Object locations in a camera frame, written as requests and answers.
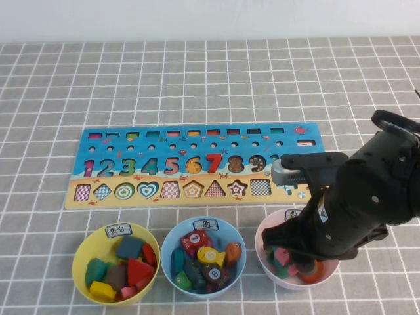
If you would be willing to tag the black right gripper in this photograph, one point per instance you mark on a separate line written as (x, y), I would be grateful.
(295, 236)

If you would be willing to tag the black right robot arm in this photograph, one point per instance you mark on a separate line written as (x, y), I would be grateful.
(377, 170)

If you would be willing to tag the magenta wooden number piece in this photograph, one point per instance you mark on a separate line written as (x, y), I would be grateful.
(283, 256)

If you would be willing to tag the green wooden number piece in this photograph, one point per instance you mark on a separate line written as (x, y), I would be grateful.
(270, 256)

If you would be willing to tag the light pink wooden number piece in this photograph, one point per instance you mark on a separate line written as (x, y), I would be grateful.
(285, 271)

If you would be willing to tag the pink plastic bowl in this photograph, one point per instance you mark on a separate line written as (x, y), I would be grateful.
(265, 272)

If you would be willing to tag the white label on pink bowl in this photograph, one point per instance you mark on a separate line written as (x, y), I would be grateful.
(292, 215)

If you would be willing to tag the orange wooden number piece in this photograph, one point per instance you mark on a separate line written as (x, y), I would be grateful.
(316, 274)

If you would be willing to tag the white label on blue bowl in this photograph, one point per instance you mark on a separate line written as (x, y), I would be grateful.
(205, 225)

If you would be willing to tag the blue plastic bowl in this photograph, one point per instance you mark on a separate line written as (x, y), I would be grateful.
(167, 265)

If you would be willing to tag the red rounded wooden piece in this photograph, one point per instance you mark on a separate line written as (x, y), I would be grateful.
(149, 254)

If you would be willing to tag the colourful wooden puzzle board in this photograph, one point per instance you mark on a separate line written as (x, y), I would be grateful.
(197, 136)

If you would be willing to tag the red wooden triangle piece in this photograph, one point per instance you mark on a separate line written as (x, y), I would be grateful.
(139, 270)

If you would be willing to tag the slate blue square piece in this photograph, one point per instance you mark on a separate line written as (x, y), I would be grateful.
(130, 247)

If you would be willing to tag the pink wooden shape piece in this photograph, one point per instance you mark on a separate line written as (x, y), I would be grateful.
(128, 292)

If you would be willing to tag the white label on yellow bowl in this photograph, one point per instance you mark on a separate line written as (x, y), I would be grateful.
(118, 230)

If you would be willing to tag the brown wooden shape piece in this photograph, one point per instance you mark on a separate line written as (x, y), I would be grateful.
(117, 277)

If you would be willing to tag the yellow wooden shape piece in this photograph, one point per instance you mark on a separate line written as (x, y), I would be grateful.
(102, 290)

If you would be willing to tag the green wooden shape piece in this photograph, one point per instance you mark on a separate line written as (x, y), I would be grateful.
(96, 270)

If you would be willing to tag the yellow plastic bowl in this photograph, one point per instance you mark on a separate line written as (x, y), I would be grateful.
(78, 272)

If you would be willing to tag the orange wooden fish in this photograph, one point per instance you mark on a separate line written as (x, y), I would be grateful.
(233, 252)

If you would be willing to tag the yellow wooden fish six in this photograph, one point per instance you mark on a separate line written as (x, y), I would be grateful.
(211, 256)

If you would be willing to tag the brown wooden fish eight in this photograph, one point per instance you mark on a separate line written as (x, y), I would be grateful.
(215, 275)

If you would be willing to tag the red wooden fish seven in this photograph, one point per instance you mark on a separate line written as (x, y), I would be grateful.
(193, 241)

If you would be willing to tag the grey-blue wooden fish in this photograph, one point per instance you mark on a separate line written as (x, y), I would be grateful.
(194, 274)

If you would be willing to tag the green wooden fish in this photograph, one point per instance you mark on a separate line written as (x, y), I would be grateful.
(183, 280)

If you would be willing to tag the teal wooden fish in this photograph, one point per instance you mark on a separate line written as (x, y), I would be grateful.
(178, 260)

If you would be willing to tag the red wooden number seven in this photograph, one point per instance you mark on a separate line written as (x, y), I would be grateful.
(214, 160)

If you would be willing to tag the grey grid tablecloth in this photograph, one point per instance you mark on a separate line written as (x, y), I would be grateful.
(197, 82)

